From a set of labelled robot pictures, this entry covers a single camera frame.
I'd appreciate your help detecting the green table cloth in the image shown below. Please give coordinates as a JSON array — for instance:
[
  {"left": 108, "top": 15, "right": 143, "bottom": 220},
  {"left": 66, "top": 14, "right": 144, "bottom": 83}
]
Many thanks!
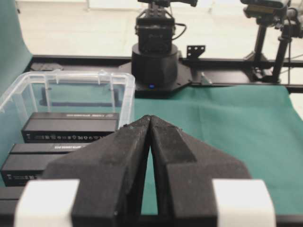
[{"left": 0, "top": 0, "right": 303, "bottom": 215}]

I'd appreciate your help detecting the black metal bracket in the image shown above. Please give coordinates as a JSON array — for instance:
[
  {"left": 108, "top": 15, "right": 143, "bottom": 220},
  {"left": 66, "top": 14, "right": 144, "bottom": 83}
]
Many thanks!
[{"left": 187, "top": 45, "right": 206, "bottom": 59}]

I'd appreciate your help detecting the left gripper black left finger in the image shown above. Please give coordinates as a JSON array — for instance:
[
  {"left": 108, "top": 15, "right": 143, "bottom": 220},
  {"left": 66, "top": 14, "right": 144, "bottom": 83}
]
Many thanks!
[{"left": 15, "top": 115, "right": 151, "bottom": 227}]

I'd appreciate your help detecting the black camera stand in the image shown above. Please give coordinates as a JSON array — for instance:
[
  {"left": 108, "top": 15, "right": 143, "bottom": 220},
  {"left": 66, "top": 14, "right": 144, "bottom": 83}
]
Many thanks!
[{"left": 241, "top": 0, "right": 303, "bottom": 84}]

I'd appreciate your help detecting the black camera box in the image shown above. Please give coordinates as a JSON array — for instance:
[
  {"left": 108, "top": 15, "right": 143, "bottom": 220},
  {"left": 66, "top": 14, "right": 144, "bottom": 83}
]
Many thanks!
[
  {"left": 0, "top": 186, "right": 24, "bottom": 216},
  {"left": 0, "top": 143, "right": 88, "bottom": 187},
  {"left": 21, "top": 112, "right": 119, "bottom": 143}
]

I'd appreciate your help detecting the clear plastic storage case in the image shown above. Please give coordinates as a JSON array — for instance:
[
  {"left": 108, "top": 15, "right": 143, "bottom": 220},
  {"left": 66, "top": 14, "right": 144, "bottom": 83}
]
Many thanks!
[{"left": 0, "top": 70, "right": 135, "bottom": 130}]

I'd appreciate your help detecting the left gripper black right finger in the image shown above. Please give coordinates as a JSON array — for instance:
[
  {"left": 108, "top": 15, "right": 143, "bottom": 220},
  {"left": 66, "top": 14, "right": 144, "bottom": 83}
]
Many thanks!
[{"left": 149, "top": 115, "right": 276, "bottom": 227}]

